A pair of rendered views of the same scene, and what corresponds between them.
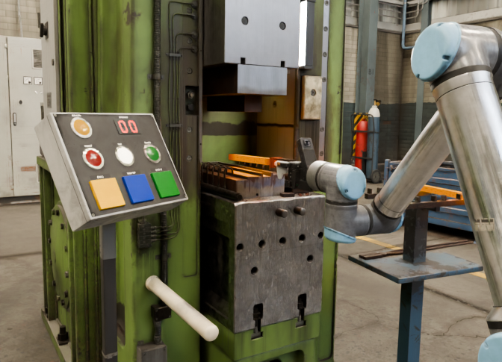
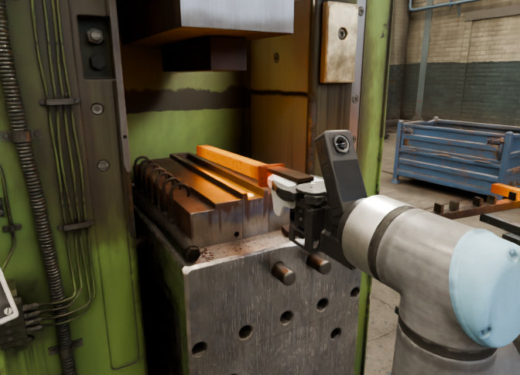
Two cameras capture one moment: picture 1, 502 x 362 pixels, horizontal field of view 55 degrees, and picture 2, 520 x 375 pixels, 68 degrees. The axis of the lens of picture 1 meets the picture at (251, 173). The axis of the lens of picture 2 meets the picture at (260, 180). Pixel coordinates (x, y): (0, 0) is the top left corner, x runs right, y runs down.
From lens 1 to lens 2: 102 cm
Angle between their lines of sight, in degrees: 8
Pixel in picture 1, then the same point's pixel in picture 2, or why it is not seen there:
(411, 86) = (415, 47)
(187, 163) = (99, 175)
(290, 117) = (302, 80)
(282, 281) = not seen: outside the picture
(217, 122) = (188, 90)
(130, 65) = not seen: outside the picture
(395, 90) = (401, 52)
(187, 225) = (113, 284)
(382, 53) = not seen: hidden behind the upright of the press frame
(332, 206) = (427, 355)
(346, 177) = (492, 288)
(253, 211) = (225, 277)
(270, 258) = (264, 352)
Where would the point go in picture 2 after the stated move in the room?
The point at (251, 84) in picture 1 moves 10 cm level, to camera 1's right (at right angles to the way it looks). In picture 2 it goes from (213, 7) to (280, 6)
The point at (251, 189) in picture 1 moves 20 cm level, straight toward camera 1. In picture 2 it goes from (224, 226) to (205, 285)
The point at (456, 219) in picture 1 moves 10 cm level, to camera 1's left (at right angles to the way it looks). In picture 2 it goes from (472, 182) to (462, 182)
